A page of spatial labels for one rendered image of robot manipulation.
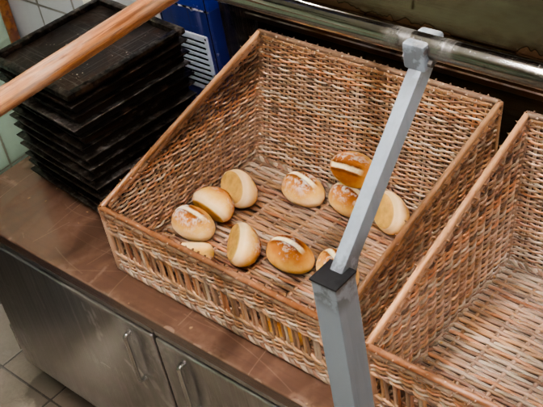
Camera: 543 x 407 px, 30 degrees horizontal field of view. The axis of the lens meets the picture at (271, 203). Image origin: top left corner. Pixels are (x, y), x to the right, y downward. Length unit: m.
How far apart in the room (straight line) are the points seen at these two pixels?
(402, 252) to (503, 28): 0.39
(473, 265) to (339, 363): 0.41
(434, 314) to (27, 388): 1.30
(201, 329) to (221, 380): 0.09
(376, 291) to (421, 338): 0.11
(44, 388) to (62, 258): 0.67
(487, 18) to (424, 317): 0.48
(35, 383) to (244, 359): 1.02
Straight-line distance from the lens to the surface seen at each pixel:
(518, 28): 1.64
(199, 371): 1.81
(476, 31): 1.68
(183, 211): 1.91
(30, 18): 2.73
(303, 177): 1.93
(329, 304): 1.26
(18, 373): 2.67
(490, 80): 1.74
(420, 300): 1.57
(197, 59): 2.19
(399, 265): 1.60
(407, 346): 1.57
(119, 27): 1.36
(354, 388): 1.37
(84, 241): 2.02
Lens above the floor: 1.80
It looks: 38 degrees down
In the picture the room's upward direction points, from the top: 11 degrees counter-clockwise
